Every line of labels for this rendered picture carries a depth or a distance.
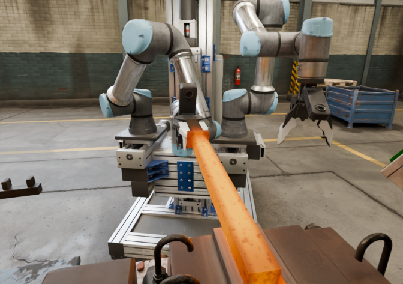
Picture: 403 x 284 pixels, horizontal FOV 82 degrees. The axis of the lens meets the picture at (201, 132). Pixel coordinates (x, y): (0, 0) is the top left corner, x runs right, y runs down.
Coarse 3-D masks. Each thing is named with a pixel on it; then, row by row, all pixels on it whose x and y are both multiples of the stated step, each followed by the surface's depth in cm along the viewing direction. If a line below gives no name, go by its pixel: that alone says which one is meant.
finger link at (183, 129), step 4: (180, 124) 56; (184, 124) 56; (180, 128) 53; (184, 128) 53; (188, 128) 53; (180, 132) 53; (184, 132) 52; (184, 136) 52; (184, 140) 53; (184, 144) 54; (184, 148) 54
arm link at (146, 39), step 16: (128, 32) 80; (144, 32) 77; (160, 32) 82; (128, 48) 82; (144, 48) 80; (160, 48) 84; (128, 64) 90; (144, 64) 88; (128, 80) 96; (112, 96) 105; (128, 96) 105; (112, 112) 108; (128, 112) 115
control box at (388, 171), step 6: (402, 156) 44; (396, 162) 45; (402, 162) 45; (384, 168) 47; (390, 168) 46; (396, 168) 46; (402, 168) 45; (384, 174) 47; (390, 174) 47; (396, 174) 46; (402, 174) 45; (390, 180) 47; (396, 180) 46; (402, 180) 45; (402, 186) 45
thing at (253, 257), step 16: (192, 128) 51; (192, 144) 48; (208, 144) 44; (208, 160) 38; (208, 176) 33; (224, 176) 33; (224, 192) 30; (224, 208) 27; (240, 208) 27; (224, 224) 26; (240, 224) 24; (240, 240) 22; (256, 240) 22; (240, 256) 21; (256, 256) 21; (272, 256) 21; (240, 272) 21; (256, 272) 19; (272, 272) 19
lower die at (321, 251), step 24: (192, 240) 25; (216, 240) 24; (288, 240) 25; (312, 240) 25; (336, 240) 27; (192, 264) 22; (216, 264) 22; (288, 264) 22; (312, 264) 22; (336, 264) 23; (360, 264) 23
